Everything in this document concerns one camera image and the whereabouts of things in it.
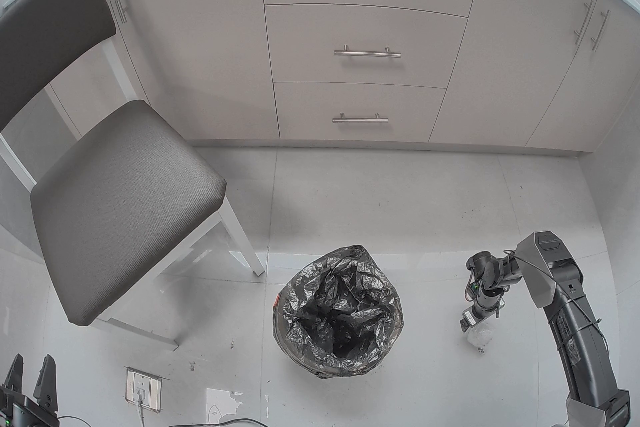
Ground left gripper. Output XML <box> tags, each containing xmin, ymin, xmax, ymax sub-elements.
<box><xmin>0</xmin><ymin>354</ymin><xmax>61</xmax><ymax>427</ymax></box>

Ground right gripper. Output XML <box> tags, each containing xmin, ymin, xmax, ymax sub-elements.
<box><xmin>460</xmin><ymin>295</ymin><xmax>502</xmax><ymax>332</ymax></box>

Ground white plastic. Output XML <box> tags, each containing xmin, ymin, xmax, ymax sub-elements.
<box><xmin>465</xmin><ymin>325</ymin><xmax>496</xmax><ymax>356</ymax></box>

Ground black plastic bag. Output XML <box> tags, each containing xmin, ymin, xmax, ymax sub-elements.
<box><xmin>272</xmin><ymin>245</ymin><xmax>404</xmax><ymax>379</ymax></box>

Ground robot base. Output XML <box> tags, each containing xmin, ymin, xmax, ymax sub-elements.
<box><xmin>565</xmin><ymin>389</ymin><xmax>632</xmax><ymax>427</ymax></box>

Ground white chair grey cushions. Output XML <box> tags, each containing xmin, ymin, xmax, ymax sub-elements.
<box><xmin>0</xmin><ymin>0</ymin><xmax>266</xmax><ymax>353</ymax></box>

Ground beige cabinet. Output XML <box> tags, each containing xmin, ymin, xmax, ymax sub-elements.
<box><xmin>0</xmin><ymin>0</ymin><xmax>640</xmax><ymax>155</ymax></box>

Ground white power cable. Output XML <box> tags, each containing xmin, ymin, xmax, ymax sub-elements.
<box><xmin>134</xmin><ymin>387</ymin><xmax>148</xmax><ymax>427</ymax></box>

